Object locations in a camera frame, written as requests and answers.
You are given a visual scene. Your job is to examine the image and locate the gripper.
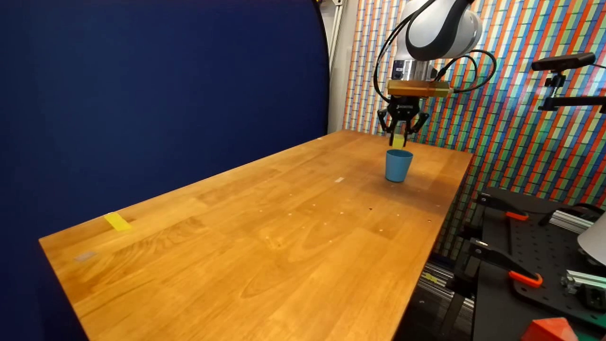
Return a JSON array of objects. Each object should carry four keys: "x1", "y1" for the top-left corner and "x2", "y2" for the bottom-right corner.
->
[{"x1": 377, "y1": 96, "x2": 430, "y2": 147}]

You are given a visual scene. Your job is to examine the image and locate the blue cup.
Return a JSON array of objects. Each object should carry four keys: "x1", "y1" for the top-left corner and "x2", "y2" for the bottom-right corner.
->
[{"x1": 384, "y1": 149, "x2": 414, "y2": 183}]

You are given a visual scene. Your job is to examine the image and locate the dark blue backdrop panel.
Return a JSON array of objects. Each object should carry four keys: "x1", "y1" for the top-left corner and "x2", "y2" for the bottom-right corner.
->
[{"x1": 0, "y1": 0, "x2": 330, "y2": 341}]

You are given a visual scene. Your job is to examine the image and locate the red block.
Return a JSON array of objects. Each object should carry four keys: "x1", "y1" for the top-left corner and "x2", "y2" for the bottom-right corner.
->
[{"x1": 520, "y1": 317, "x2": 579, "y2": 341}]

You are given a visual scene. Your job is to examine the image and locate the yellow tape strip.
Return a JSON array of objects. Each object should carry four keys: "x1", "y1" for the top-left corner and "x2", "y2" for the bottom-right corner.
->
[{"x1": 104, "y1": 212, "x2": 133, "y2": 232}]

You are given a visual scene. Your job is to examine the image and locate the aluminium frame post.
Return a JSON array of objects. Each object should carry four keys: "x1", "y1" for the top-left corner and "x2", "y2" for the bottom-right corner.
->
[{"x1": 318, "y1": 0, "x2": 360, "y2": 134}]

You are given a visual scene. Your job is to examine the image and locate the black clamp with orange handle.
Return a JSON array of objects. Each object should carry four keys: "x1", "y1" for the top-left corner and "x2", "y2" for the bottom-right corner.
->
[
  {"x1": 468, "y1": 238, "x2": 544, "y2": 289},
  {"x1": 475, "y1": 192, "x2": 530, "y2": 222}
]

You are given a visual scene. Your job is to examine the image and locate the camera on mount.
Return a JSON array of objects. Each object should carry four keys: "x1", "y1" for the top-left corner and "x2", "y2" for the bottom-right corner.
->
[{"x1": 531, "y1": 52, "x2": 606, "y2": 115}]

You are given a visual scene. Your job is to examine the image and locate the aluminium rail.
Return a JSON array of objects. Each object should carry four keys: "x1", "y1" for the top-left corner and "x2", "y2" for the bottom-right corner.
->
[{"x1": 548, "y1": 209, "x2": 598, "y2": 235}]

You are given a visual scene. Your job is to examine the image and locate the aluminium bracket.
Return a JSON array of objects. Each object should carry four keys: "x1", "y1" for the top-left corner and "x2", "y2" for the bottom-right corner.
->
[{"x1": 561, "y1": 269, "x2": 606, "y2": 311}]

